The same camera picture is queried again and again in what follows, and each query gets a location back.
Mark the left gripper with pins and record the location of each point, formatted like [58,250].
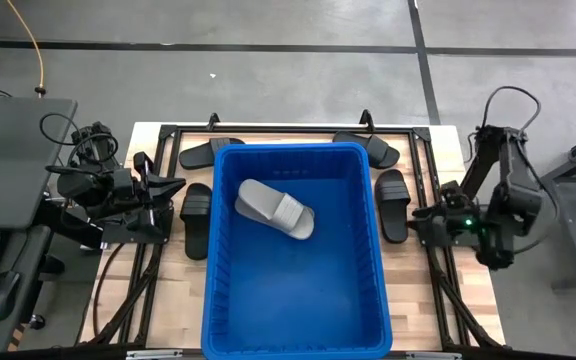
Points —
[130,200]

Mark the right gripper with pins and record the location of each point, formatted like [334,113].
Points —
[453,215]

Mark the black slide sandal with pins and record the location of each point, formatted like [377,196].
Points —
[380,152]
[198,154]
[393,205]
[197,225]

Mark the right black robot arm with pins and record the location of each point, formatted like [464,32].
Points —
[513,195]

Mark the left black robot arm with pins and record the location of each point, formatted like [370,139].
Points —
[93,190]

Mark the large blue plastic bin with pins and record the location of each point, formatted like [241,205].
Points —
[298,280]

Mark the dark grey desk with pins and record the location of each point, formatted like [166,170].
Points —
[28,250]

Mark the grey screen panel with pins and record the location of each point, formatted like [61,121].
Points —
[13,155]

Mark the black caster wheel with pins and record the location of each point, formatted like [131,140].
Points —
[38,322]

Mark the black computer mouse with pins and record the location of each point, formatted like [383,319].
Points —
[3,295]

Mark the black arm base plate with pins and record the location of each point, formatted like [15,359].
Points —
[118,236]
[425,237]

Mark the silver metal bracket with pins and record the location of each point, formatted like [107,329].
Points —
[153,355]
[433,356]

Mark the black metal rig frame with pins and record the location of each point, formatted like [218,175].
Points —
[293,129]

